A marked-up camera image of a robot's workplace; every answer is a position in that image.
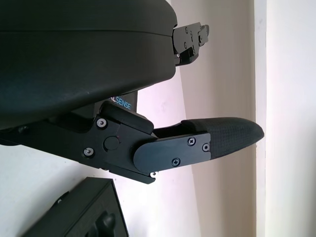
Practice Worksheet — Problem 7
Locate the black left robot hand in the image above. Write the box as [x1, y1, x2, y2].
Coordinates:
[0, 0, 265, 185]

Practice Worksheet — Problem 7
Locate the black box base with insert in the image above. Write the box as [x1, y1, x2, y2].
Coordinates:
[24, 176, 129, 237]

